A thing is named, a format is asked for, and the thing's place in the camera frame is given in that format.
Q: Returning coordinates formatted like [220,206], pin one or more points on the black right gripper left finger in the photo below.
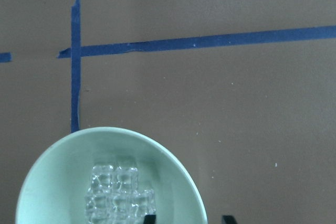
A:
[149,219]

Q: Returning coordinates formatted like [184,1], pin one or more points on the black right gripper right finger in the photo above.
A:
[228,219]

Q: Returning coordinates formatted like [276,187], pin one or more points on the green bowl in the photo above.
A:
[55,188]

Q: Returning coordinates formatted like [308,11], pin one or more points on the ice cubes in green bowl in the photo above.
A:
[114,196]

